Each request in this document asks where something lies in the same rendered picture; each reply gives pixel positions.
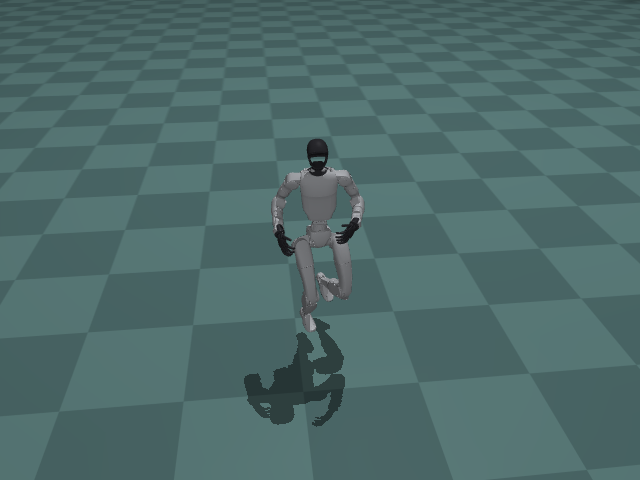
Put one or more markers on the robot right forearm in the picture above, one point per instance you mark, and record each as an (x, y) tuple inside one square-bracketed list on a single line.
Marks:
[(277, 215)]

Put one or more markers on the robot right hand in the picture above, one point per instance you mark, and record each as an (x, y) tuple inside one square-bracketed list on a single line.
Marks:
[(279, 234)]

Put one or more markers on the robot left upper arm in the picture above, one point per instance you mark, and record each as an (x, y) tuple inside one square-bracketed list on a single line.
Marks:
[(345, 180)]

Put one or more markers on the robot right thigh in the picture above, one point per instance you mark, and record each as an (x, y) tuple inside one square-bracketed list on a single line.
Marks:
[(305, 265)]

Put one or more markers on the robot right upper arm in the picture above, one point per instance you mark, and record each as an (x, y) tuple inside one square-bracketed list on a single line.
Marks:
[(291, 182)]

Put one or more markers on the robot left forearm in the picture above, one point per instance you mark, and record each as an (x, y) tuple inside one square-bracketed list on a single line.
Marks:
[(358, 210)]

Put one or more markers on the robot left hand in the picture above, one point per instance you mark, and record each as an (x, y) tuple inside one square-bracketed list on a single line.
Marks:
[(348, 233)]

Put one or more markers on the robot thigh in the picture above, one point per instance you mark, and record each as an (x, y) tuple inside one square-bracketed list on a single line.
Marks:
[(342, 260), (305, 265)]

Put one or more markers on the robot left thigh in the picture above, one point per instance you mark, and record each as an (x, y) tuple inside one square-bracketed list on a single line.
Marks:
[(342, 260)]

